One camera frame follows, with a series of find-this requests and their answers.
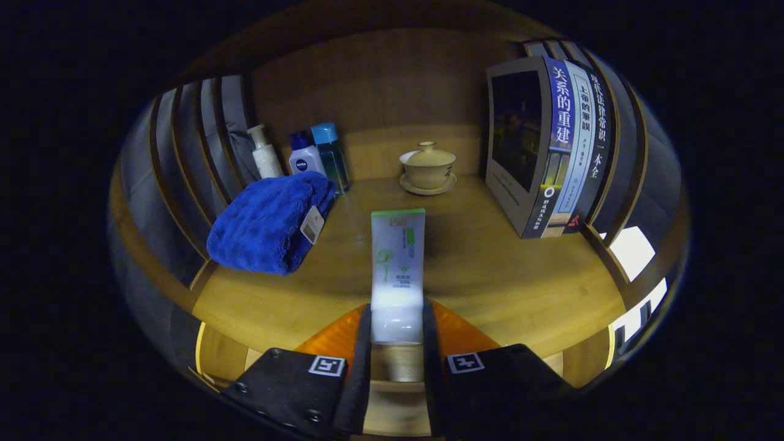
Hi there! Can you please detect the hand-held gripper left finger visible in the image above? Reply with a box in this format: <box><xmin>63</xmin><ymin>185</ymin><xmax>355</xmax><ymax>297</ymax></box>
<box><xmin>220</xmin><ymin>304</ymin><xmax>372</xmax><ymax>439</ymax></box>

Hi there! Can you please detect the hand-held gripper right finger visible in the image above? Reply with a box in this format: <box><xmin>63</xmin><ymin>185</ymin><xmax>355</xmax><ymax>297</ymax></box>
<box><xmin>423</xmin><ymin>299</ymin><xmax>576</xmax><ymax>439</ymax></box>

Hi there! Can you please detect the white tube with green print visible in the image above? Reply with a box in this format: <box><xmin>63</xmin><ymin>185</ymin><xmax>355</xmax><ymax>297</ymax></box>
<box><xmin>370</xmin><ymin>208</ymin><xmax>427</xmax><ymax>345</ymax></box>

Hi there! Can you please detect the wooden countertop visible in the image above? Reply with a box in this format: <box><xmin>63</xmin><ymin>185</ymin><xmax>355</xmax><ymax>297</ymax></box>
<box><xmin>191</xmin><ymin>175</ymin><xmax>627</xmax><ymax>359</ymax></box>

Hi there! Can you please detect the wooden cabinet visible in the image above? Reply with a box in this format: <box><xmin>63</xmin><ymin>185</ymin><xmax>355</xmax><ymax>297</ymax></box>
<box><xmin>109</xmin><ymin>3</ymin><xmax>692</xmax><ymax>439</ymax></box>

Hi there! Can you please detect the blue towel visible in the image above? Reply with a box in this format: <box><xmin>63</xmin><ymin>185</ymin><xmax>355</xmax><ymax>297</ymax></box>
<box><xmin>206</xmin><ymin>171</ymin><xmax>336</xmax><ymax>276</ymax></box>

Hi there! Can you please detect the beige lidded teacup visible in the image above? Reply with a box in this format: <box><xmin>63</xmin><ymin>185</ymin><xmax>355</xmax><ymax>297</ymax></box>
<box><xmin>399</xmin><ymin>141</ymin><xmax>458</xmax><ymax>197</ymax></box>

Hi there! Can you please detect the teal bottle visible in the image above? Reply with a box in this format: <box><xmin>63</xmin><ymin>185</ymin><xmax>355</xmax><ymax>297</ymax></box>
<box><xmin>311</xmin><ymin>122</ymin><xmax>352</xmax><ymax>194</ymax></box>

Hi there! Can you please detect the white bottle with blue cap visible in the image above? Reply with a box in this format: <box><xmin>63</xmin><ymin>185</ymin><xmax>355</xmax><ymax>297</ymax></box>
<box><xmin>288</xmin><ymin>132</ymin><xmax>327</xmax><ymax>177</ymax></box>

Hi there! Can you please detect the white pump bottle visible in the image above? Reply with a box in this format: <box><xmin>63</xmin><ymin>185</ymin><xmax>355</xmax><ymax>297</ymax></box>
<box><xmin>247</xmin><ymin>124</ymin><xmax>285</xmax><ymax>179</ymax></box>

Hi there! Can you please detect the blue spine book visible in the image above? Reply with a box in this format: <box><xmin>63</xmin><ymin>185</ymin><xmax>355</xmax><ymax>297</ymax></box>
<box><xmin>486</xmin><ymin>56</ymin><xmax>573</xmax><ymax>239</ymax></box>

